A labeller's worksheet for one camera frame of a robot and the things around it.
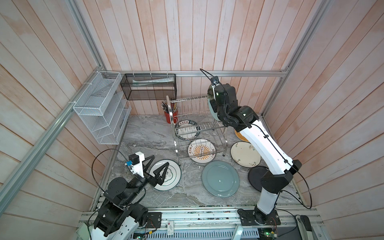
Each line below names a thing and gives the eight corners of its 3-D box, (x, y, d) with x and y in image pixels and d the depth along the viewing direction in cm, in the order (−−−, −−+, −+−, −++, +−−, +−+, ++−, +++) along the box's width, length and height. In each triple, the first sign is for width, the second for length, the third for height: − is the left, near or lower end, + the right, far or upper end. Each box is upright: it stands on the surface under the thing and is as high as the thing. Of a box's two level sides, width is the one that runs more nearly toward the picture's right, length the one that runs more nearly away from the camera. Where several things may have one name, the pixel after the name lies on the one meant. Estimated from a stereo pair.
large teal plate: (203, 197, 83) (203, 196, 81) (201, 162, 96) (201, 160, 95) (242, 197, 83) (243, 196, 81) (234, 162, 96) (235, 160, 94)
